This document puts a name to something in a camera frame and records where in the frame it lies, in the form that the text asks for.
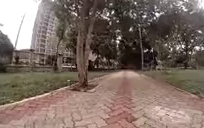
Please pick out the tree with forked trunk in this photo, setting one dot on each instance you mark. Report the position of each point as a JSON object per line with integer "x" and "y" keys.
{"x": 82, "y": 50}

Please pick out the thin pale tree trunk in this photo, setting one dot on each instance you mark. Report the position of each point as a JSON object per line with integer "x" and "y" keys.
{"x": 141, "y": 50}

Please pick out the red brick path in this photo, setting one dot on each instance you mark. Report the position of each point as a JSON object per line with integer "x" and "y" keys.
{"x": 123, "y": 106}

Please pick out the tall pale building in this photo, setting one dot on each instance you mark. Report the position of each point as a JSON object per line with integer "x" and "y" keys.
{"x": 43, "y": 30}

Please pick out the low stone fence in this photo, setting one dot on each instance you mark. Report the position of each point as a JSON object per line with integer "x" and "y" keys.
{"x": 30, "y": 63}

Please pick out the row of trees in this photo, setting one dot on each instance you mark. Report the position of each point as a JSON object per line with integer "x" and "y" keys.
{"x": 170, "y": 33}

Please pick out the pale stone kerb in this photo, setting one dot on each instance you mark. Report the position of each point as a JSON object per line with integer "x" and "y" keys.
{"x": 33, "y": 97}

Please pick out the grass lawn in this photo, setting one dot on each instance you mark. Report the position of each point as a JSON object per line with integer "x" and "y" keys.
{"x": 20, "y": 85}
{"x": 190, "y": 80}

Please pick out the slanted pole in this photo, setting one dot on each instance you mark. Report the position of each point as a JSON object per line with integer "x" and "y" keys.
{"x": 19, "y": 31}

